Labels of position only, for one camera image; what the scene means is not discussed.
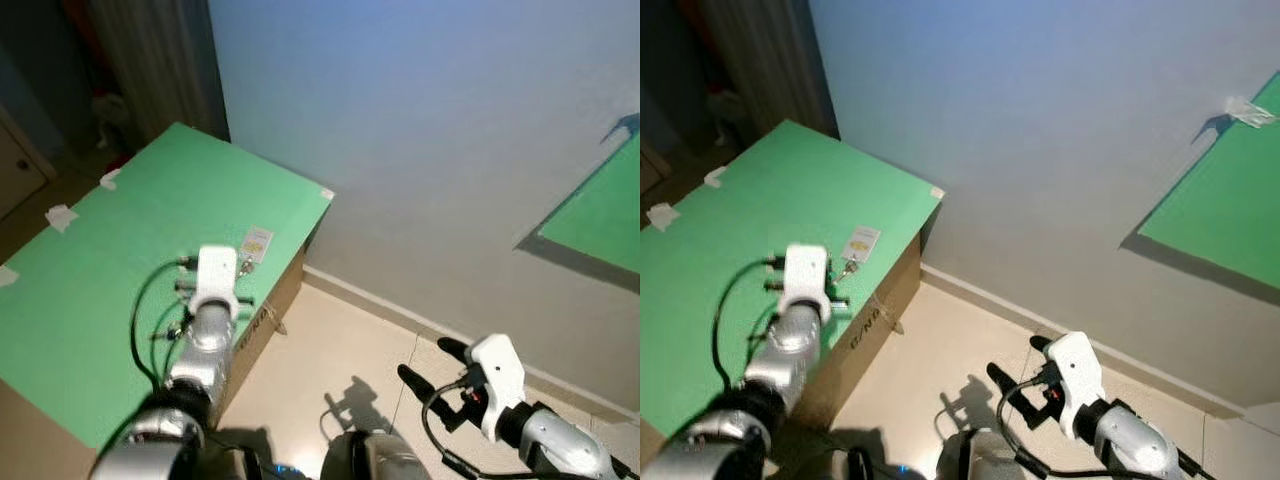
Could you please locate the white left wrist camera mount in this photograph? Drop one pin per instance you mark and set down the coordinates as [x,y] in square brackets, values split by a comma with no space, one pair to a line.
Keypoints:
[805,275]
[215,275]

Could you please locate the beige door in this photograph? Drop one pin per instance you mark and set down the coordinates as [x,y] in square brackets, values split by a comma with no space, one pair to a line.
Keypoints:
[20,170]
[652,170]

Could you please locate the brown cardboard box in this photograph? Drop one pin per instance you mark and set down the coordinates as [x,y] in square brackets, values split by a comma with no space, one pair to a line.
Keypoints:
[265,330]
[875,335]

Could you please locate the crumpled white tape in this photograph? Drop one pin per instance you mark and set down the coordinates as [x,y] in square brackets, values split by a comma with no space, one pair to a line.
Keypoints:
[1250,112]

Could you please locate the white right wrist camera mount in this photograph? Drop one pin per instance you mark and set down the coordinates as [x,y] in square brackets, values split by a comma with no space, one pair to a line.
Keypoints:
[1075,370]
[498,375]

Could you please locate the green board on wall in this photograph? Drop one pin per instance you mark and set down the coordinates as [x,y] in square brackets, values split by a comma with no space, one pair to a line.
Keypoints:
[1225,210]
[600,215]

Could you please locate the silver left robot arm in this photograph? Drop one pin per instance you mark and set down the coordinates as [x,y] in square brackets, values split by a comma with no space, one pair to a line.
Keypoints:
[200,350]
[790,350]

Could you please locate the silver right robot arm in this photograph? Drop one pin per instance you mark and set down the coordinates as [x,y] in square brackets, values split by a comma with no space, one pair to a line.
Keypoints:
[560,440]
[1130,440]

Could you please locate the keys with white tag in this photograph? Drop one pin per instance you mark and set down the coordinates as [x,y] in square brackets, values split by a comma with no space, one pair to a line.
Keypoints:
[257,243]
[861,242]

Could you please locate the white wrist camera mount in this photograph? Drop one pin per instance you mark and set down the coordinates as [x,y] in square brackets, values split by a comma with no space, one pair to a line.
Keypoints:
[215,275]
[1075,370]
[805,275]
[498,375]

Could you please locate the grey curtain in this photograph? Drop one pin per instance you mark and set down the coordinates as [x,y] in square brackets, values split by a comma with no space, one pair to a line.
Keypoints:
[770,55]
[160,60]

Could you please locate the grey robot leg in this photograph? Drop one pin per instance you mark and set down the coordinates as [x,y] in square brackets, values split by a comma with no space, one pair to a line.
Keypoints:
[972,457]
[360,458]

